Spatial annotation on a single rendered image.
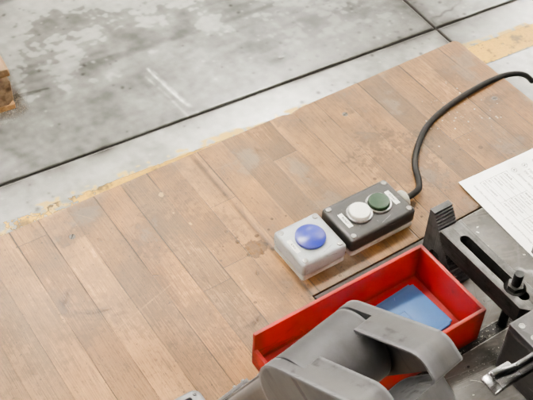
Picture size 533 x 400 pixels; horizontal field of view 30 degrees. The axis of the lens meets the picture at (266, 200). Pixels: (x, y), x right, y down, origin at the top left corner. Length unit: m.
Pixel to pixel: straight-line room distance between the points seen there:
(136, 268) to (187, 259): 0.07
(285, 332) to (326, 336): 0.44
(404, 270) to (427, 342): 0.56
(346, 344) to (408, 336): 0.05
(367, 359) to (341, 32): 2.44
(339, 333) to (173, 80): 2.23
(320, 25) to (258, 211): 1.86
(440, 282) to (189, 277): 0.31
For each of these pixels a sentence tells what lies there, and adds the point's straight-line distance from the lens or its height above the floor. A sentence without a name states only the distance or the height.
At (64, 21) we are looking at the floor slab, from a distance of 3.18.
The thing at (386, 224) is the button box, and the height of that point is 0.93.
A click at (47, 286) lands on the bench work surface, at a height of 0.90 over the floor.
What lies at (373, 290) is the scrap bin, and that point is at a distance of 1.24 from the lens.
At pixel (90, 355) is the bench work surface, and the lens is 1.20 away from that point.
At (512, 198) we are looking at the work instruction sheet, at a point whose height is 0.90.
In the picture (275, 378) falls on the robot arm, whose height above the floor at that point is 1.27.
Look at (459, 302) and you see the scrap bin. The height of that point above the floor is 0.93.
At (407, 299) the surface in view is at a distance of 1.25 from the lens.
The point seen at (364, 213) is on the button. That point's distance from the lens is 1.30.
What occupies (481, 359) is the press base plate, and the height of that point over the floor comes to 0.90.
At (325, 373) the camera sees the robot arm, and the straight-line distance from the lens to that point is 0.70.
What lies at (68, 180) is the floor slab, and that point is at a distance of 2.66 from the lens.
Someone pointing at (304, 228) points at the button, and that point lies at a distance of 1.27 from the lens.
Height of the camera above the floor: 1.89
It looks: 47 degrees down
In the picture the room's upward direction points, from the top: 3 degrees clockwise
